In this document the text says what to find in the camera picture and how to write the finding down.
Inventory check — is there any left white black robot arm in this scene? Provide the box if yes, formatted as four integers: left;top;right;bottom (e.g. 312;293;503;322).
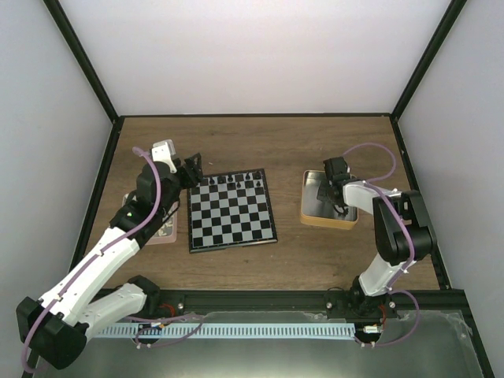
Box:
16;147;202;373

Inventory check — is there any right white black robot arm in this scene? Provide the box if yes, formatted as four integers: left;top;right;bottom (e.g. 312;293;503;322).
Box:
323;157;437;317

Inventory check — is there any pile of black chess pieces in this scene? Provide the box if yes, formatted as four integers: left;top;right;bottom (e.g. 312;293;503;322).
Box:
334;206;349;217

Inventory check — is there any yellow metal tin box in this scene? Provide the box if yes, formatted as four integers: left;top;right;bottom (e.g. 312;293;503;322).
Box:
300;170;358;230

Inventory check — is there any black grey chessboard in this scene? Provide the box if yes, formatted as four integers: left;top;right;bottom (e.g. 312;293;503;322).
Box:
187;169;278;254

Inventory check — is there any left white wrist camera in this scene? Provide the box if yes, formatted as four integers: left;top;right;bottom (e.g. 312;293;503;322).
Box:
151;139;177;174

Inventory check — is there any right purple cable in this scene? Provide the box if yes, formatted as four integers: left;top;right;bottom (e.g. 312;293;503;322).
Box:
342;142;421;348

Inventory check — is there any purple cable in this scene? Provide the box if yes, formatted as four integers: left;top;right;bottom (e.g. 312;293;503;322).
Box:
20;146;206;374
342;142;421;348

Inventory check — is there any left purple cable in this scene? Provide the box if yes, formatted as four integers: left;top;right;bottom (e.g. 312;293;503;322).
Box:
20;146;206;374

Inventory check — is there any light blue slotted cable duct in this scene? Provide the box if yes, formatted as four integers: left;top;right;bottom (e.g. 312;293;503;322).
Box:
98;323;355;341

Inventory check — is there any black aluminium mounting rail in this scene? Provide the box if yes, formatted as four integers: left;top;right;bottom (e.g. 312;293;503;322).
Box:
144;288;469;319

